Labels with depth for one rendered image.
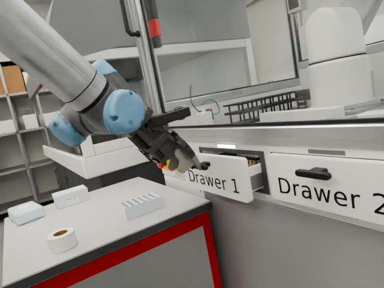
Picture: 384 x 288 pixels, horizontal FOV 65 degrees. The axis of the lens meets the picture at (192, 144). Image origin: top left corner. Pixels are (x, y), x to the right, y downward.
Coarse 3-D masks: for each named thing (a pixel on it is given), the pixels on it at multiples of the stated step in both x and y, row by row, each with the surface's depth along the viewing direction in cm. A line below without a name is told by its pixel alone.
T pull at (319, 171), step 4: (316, 168) 58; (320, 168) 58; (324, 168) 57; (296, 172) 59; (300, 172) 58; (304, 172) 58; (308, 172) 57; (312, 172) 56; (316, 172) 56; (320, 172) 55; (324, 172) 55; (300, 176) 59; (304, 176) 58; (308, 176) 57; (312, 176) 56; (316, 176) 56; (320, 176) 55; (324, 176) 54; (328, 176) 54; (324, 180) 54
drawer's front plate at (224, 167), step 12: (204, 156) 83; (216, 156) 79; (228, 156) 76; (216, 168) 80; (228, 168) 75; (240, 168) 71; (216, 180) 81; (228, 180) 76; (240, 180) 72; (216, 192) 82; (228, 192) 77; (240, 192) 73; (252, 192) 72
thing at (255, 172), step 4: (260, 164) 76; (252, 168) 74; (256, 168) 75; (260, 168) 76; (252, 172) 74; (256, 172) 75; (260, 172) 76; (252, 176) 74; (256, 176) 75; (260, 176) 75; (252, 180) 74; (256, 180) 75; (260, 180) 75; (252, 184) 74; (256, 184) 75; (260, 184) 75; (252, 188) 74; (256, 188) 75; (260, 188) 76
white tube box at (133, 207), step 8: (152, 192) 103; (128, 200) 100; (136, 200) 99; (144, 200) 97; (152, 200) 96; (160, 200) 97; (120, 208) 96; (128, 208) 92; (136, 208) 93; (144, 208) 94; (152, 208) 96; (128, 216) 92; (136, 216) 93
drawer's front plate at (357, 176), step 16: (272, 160) 69; (288, 160) 65; (304, 160) 61; (320, 160) 58; (336, 160) 55; (352, 160) 53; (368, 160) 52; (272, 176) 70; (288, 176) 66; (336, 176) 56; (352, 176) 53; (368, 176) 51; (272, 192) 72; (304, 192) 63; (352, 192) 54; (368, 192) 52; (320, 208) 61; (336, 208) 58; (352, 208) 55; (368, 208) 52
